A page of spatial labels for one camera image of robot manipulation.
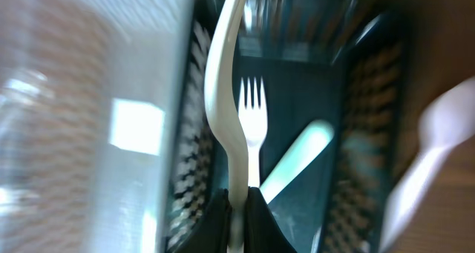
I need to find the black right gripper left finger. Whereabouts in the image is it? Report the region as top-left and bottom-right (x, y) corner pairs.
(174, 188), (232, 253)

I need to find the clear plastic basket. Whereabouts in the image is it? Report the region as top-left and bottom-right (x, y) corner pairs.
(1, 0), (194, 252)

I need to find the thick white plastic spoon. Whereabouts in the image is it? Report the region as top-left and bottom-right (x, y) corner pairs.
(378, 77), (474, 252)

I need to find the white plastic fork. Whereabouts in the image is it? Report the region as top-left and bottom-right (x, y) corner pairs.
(238, 77), (268, 188)

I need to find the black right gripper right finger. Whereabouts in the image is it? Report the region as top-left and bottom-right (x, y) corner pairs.
(244, 187), (296, 253)

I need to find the mint green plastic fork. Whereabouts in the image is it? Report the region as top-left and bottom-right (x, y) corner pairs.
(260, 120), (334, 204)

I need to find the dark green plastic basket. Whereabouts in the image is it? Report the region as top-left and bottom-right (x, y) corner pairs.
(163, 0), (413, 253)

